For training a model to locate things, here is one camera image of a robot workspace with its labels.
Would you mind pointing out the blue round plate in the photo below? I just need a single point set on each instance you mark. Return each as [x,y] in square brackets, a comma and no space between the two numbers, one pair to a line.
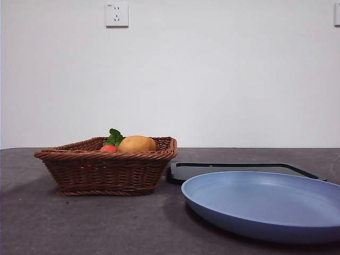
[260,202]

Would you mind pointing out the yellow-brown potato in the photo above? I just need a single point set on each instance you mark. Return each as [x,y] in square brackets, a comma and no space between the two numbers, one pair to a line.
[136,144]

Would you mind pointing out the black rectangular tray board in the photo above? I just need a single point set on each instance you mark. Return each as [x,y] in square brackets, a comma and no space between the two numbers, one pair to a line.
[175,175]

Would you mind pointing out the orange carrot with green leaf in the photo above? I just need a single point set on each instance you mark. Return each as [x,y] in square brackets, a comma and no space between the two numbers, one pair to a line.
[115,137]

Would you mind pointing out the brown wicker basket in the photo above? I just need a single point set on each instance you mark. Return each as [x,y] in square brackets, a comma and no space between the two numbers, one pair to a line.
[106,175]

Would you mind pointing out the white wall power socket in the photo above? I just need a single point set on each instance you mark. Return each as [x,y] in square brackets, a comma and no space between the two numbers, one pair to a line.
[117,16]

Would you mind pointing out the white wall plate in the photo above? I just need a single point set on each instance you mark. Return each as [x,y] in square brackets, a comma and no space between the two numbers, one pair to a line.
[337,14]

